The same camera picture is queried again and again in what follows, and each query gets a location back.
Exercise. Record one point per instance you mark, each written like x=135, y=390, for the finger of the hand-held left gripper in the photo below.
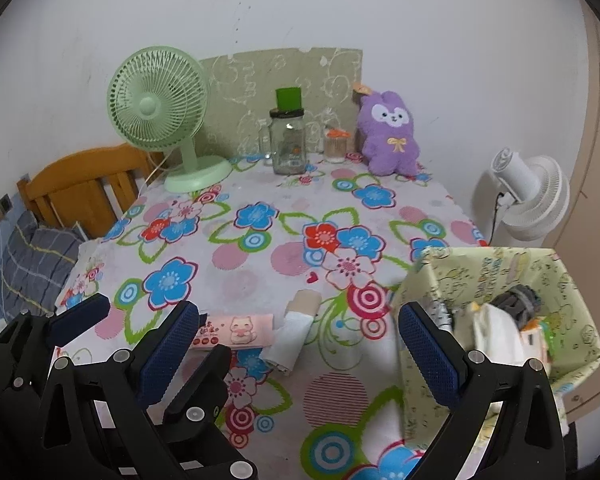
x=205, y=390
x=80, y=316

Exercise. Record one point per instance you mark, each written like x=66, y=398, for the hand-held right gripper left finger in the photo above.
x=170, y=350

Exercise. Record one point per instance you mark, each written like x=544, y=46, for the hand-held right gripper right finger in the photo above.
x=425, y=355

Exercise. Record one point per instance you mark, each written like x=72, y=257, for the pink tissue packet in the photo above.
x=240, y=332

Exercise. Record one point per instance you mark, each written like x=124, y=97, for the grey socks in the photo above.
x=517, y=305

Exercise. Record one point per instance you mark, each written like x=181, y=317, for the printed tissue pack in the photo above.
x=540, y=337

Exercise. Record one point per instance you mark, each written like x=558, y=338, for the yellow printed storage box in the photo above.
x=575, y=280

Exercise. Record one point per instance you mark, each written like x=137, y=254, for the grey plaid pillow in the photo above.
x=35, y=260

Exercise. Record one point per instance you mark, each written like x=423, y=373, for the beige and white rolled cloth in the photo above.
x=292, y=330

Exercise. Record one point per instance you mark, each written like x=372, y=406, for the wooden chair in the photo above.
x=80, y=180

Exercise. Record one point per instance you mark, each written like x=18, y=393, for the floral tablecloth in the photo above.
x=280, y=240

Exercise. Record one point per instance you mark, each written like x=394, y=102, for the white standing fan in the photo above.
x=540, y=195

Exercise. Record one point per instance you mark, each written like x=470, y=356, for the purple plush bunny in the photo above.
x=390, y=150

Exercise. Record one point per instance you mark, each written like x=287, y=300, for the green desk fan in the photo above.
x=150, y=105

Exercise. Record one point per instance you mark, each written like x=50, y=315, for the cotton swab jar orange lid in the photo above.
x=336, y=150

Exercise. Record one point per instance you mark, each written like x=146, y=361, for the small clear glass bottle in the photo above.
x=265, y=145

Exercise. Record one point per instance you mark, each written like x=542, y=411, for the glass jar with green lid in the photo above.
x=287, y=150

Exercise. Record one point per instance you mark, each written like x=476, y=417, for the green patterned board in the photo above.
x=240, y=85

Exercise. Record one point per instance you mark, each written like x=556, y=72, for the wall socket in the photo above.
x=2, y=205

